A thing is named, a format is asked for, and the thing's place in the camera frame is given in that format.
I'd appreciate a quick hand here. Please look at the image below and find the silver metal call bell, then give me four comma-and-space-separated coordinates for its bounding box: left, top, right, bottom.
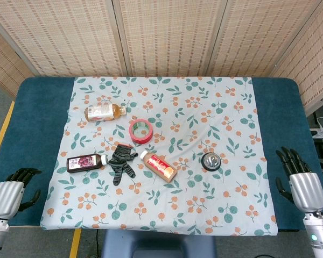
201, 152, 222, 172

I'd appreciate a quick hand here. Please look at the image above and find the dark purple juice bottle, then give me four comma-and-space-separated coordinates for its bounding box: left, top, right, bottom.
66, 154, 109, 174

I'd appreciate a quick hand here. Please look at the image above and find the brown drink bottle orange label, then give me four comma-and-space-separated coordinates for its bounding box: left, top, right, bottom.
139, 150, 178, 184

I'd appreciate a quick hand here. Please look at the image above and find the grey striped glove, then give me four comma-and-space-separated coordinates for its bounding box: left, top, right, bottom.
108, 144, 139, 186

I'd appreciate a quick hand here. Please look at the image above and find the floral patterned tablecloth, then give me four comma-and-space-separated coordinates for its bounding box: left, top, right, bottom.
40, 76, 279, 237

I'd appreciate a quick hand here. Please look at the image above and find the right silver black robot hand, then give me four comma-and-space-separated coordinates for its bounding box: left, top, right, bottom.
275, 146, 323, 213

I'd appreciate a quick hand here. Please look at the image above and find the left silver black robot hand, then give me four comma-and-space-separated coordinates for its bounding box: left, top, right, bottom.
0, 167, 43, 219

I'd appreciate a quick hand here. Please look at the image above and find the bamboo folding screen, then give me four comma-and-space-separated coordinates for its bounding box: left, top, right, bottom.
0, 0, 323, 116

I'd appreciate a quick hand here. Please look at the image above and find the red tape roll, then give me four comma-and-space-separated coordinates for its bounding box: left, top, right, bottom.
129, 118, 153, 145

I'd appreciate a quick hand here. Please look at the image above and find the white equipment with cables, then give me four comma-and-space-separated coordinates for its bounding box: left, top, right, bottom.
309, 114, 323, 173

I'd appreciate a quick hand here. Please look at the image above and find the amber juice bottle white label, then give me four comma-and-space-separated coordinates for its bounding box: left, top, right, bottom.
84, 104, 127, 123

